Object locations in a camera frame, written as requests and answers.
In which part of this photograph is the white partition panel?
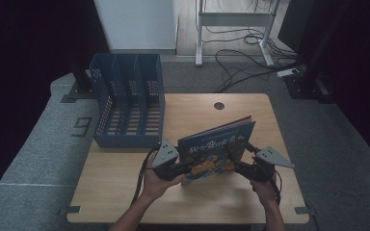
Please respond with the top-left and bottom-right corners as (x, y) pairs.
(92, 0), (179, 55)

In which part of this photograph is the dark curtain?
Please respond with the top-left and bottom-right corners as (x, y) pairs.
(277, 0), (370, 172)
(0, 0), (110, 210)

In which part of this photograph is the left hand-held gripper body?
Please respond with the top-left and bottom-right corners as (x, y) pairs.
(151, 138), (187, 181)

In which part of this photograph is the white power strip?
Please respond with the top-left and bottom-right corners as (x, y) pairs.
(277, 67), (301, 79)

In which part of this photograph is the black metal stand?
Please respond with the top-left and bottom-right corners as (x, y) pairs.
(283, 0), (336, 104)
(60, 61), (96, 104)

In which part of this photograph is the black floor cable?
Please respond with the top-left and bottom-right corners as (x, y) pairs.
(213, 48), (302, 94)
(201, 24), (298, 61)

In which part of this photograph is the white metal desk frame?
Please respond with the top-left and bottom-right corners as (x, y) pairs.
(195, 0), (282, 67)

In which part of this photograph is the blue plastic file rack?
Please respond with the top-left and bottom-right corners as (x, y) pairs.
(89, 52), (167, 149)

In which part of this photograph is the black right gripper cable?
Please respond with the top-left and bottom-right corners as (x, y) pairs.
(269, 168), (284, 206)

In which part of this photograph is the colourful cartoon picture book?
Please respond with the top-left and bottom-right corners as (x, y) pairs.
(176, 115), (257, 187)

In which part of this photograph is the grey tape strip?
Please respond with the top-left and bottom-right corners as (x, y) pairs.
(294, 206), (316, 217)

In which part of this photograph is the person's left hand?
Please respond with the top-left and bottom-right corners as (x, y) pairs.
(141, 150), (187, 201)

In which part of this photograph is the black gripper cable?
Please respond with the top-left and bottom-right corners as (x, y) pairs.
(269, 168), (284, 206)
(130, 145), (160, 207)

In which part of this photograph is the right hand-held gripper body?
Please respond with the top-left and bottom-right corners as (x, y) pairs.
(247, 146), (296, 183)

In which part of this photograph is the person's right hand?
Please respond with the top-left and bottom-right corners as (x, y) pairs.
(250, 176), (278, 206)

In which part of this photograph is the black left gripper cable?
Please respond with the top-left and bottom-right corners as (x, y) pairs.
(130, 145), (160, 207)

